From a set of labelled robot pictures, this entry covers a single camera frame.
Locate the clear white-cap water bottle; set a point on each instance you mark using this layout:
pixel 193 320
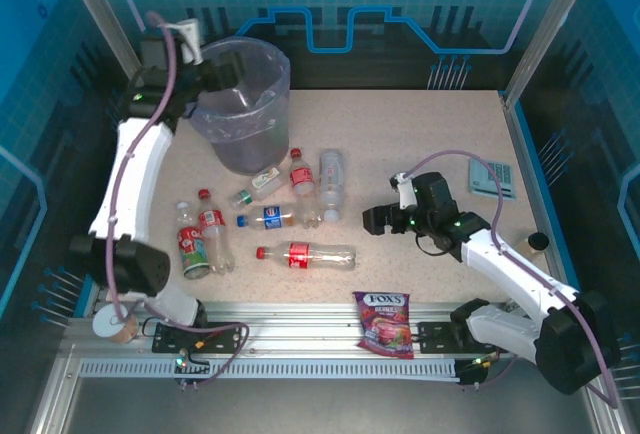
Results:
pixel 331 179

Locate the large Coca-Cola bottle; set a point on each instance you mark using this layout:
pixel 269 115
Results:
pixel 300 255

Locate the small Coca-Cola bottle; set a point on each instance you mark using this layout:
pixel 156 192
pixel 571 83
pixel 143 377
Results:
pixel 301 179

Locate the small green-cap bottle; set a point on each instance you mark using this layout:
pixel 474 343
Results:
pixel 265 179

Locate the blue-cap Pepsi bottle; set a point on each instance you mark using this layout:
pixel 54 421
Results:
pixel 272 216

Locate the medium Coca-Cola bottle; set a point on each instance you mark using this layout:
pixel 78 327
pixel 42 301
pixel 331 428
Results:
pixel 212 219

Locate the white-cap red-green label bottle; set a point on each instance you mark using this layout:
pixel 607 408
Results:
pixel 192 249

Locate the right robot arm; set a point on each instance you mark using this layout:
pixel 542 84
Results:
pixel 500 264

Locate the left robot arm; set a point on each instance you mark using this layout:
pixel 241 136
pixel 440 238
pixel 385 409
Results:
pixel 135 179

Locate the clear plastic bin liner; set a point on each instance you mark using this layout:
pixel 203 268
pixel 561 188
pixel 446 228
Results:
pixel 225 124

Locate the grey calculator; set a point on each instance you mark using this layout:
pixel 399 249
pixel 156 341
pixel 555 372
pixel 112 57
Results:
pixel 492 176

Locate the Fox's berries candy bag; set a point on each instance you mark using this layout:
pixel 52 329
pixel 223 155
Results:
pixel 382 324

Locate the small jar black lid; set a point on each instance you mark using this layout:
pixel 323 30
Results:
pixel 538 240

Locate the pull-tab tin can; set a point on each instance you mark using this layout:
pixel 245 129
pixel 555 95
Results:
pixel 111 321

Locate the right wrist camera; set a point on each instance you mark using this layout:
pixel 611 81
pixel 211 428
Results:
pixel 406 194

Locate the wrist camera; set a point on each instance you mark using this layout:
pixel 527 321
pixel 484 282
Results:
pixel 406 194
pixel 190 39

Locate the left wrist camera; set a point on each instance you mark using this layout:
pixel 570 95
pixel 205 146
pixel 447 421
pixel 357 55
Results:
pixel 190 39

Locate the aluminium frame post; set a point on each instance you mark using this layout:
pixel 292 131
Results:
pixel 100 14
pixel 545 19

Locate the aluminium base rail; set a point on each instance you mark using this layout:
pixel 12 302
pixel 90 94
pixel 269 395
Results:
pixel 300 324

